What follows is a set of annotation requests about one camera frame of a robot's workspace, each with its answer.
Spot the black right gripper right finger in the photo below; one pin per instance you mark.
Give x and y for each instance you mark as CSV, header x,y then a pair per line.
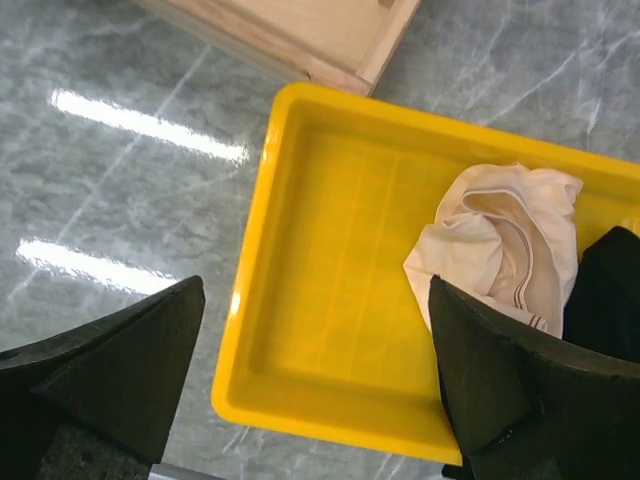
x,y
526,405

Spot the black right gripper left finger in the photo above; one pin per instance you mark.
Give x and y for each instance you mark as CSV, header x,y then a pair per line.
x,y
118,377

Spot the beige boxer underwear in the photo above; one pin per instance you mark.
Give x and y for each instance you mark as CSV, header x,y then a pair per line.
x,y
504,235

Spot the black underwear in tray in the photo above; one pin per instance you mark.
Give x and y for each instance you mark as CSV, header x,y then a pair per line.
x,y
602,313

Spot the yellow plastic tray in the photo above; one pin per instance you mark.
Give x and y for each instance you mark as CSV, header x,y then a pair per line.
x,y
324,338

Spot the wooden hanging rack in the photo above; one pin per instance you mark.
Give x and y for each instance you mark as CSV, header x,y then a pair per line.
x,y
341,44

